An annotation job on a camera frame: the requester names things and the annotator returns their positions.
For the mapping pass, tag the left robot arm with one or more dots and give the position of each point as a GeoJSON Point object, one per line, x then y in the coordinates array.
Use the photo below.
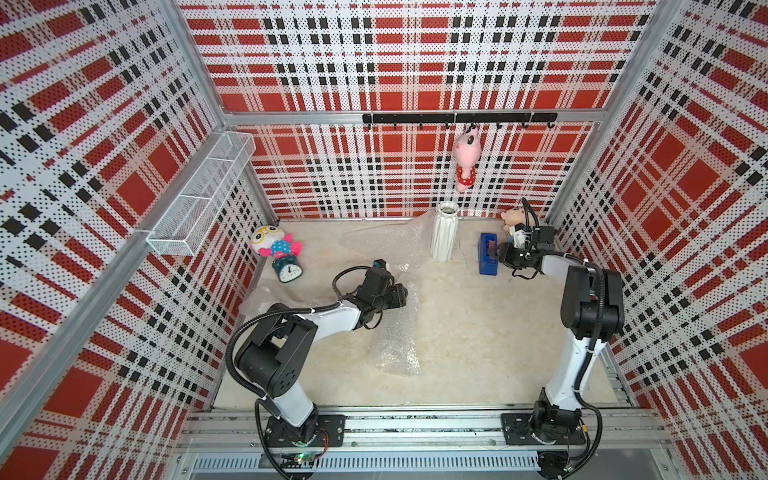
{"type": "Point", "coordinates": [266, 355]}

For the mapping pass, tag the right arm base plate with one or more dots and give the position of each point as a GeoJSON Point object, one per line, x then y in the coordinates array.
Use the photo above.
{"type": "Point", "coordinates": [522, 429]}

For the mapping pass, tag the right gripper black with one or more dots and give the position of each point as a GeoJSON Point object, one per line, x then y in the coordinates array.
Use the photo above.
{"type": "Point", "coordinates": [505, 254]}

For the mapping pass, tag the pink hanging plush toy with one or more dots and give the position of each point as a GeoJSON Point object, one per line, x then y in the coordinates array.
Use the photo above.
{"type": "Point", "coordinates": [466, 152]}

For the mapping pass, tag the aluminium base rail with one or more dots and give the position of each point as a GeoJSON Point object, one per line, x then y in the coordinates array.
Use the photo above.
{"type": "Point", "coordinates": [470, 442]}

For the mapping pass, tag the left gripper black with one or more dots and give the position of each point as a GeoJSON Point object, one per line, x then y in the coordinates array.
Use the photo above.
{"type": "Point", "coordinates": [398, 296]}

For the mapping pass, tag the white pink owl plush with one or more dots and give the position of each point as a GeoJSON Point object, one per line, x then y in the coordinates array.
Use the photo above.
{"type": "Point", "coordinates": [272, 241]}

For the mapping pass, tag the tall white ribbed vase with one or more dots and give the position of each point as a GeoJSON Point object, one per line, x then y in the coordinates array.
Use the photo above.
{"type": "Point", "coordinates": [444, 231]}

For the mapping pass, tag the white wire mesh shelf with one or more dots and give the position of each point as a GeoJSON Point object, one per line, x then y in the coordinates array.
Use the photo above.
{"type": "Point", "coordinates": [215, 170]}

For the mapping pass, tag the blue tape dispenser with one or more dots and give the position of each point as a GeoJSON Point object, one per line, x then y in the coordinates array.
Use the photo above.
{"type": "Point", "coordinates": [487, 263]}

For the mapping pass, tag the black hook rail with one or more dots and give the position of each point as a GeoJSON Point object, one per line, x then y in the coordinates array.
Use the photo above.
{"type": "Point", "coordinates": [522, 118]}

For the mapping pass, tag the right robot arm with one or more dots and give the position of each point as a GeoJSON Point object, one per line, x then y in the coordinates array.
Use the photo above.
{"type": "Point", "coordinates": [591, 312]}

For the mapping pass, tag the plush doll blue pants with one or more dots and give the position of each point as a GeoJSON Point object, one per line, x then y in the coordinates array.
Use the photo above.
{"type": "Point", "coordinates": [512, 218]}

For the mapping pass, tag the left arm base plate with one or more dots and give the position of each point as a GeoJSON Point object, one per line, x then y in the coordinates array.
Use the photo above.
{"type": "Point", "coordinates": [317, 431]}

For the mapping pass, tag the bubble wrap pile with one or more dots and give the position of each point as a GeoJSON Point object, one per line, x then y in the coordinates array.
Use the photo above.
{"type": "Point", "coordinates": [402, 245]}

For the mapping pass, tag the teal alarm clock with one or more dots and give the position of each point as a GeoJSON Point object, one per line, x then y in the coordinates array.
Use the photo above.
{"type": "Point", "coordinates": [287, 268]}

